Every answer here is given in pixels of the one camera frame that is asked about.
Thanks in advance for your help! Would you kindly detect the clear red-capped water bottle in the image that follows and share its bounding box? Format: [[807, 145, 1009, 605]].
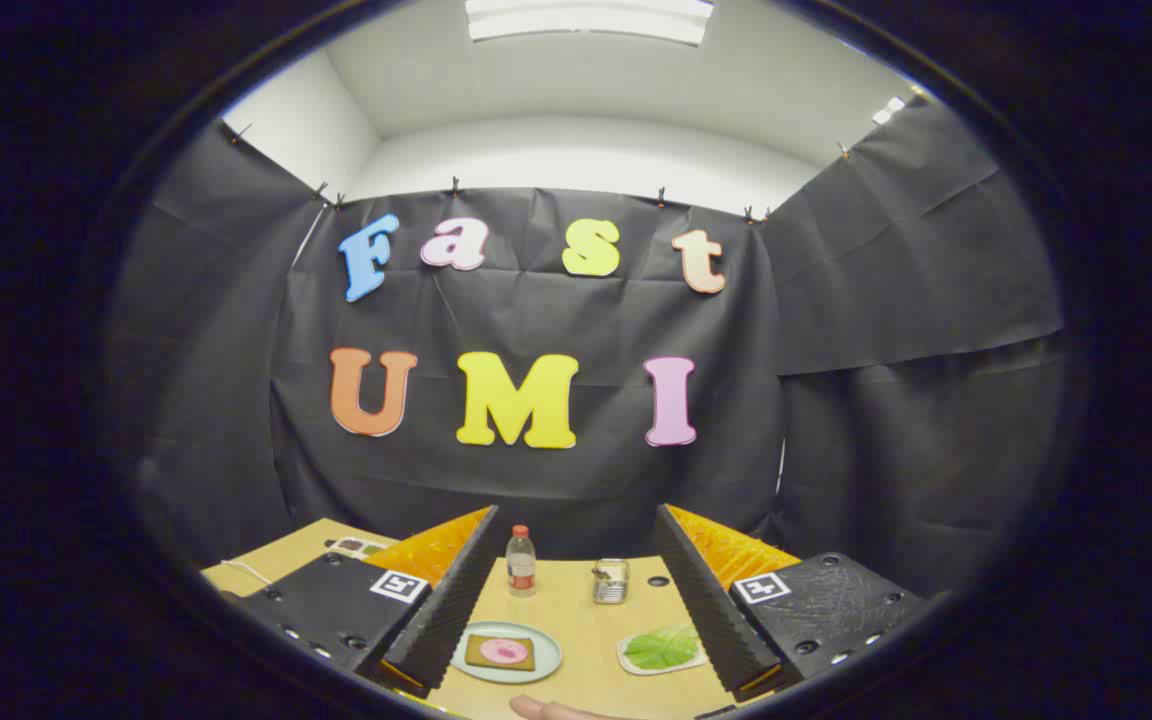
[[506, 524, 538, 598]]

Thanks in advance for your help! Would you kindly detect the green lettuce leaf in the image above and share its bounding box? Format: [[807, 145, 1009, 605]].
[[624, 627, 702, 671]]

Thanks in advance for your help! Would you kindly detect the metal wire cutlery basket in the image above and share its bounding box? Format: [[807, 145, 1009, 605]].
[[592, 558, 631, 605]]

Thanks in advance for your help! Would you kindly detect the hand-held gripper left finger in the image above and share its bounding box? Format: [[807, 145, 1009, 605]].
[[224, 505, 501, 700]]

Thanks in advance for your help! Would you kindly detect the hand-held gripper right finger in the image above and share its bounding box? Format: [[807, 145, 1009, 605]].
[[653, 504, 934, 703]]

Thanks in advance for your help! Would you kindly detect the small white square plate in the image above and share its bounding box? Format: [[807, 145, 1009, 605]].
[[617, 625, 709, 676]]

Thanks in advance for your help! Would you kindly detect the pale green round plate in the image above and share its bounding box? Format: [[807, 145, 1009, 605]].
[[451, 621, 564, 685]]

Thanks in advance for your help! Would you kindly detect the long ceiling light panel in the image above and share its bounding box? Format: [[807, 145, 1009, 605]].
[[465, 0, 715, 47]]

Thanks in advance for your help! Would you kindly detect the black backdrop cloth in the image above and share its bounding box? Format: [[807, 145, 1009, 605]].
[[106, 100, 1067, 601]]

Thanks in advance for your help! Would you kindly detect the brown toast slice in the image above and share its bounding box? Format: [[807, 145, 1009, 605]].
[[464, 634, 537, 672]]

